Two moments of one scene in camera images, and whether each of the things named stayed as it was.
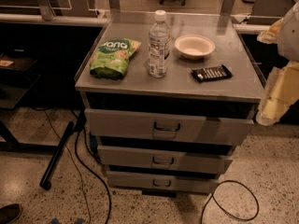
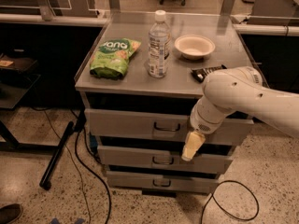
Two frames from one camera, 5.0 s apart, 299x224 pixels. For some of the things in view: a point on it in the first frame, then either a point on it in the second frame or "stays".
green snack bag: [109, 61] stays
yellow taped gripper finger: [281, 92] -> [195, 140]
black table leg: [45, 182] stays
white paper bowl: [194, 47] stays
